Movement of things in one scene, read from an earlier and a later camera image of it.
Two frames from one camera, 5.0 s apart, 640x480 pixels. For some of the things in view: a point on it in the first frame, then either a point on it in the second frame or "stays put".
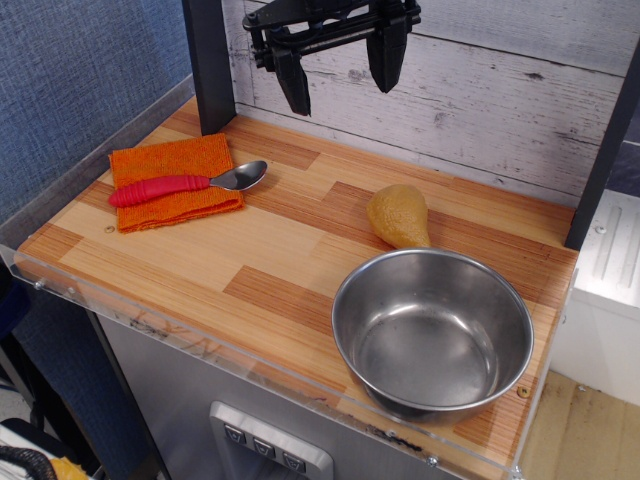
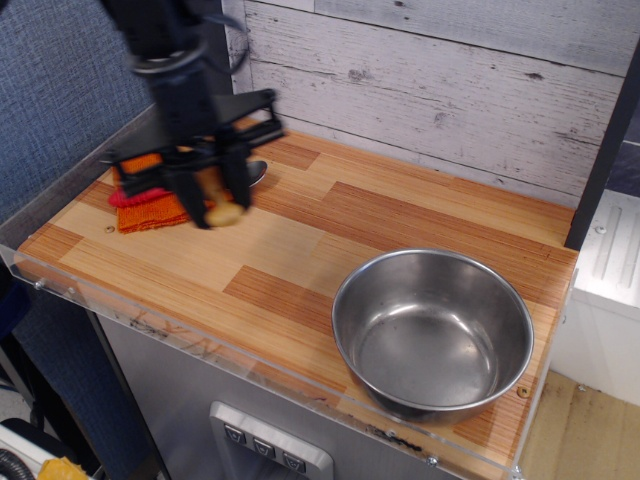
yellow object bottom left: (67, 470) stays put
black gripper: (283, 29) → (195, 110)
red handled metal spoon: (240, 177) stays put
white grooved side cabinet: (599, 343) stays put
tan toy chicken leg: (399, 213) → (220, 210)
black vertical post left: (210, 62) stays put
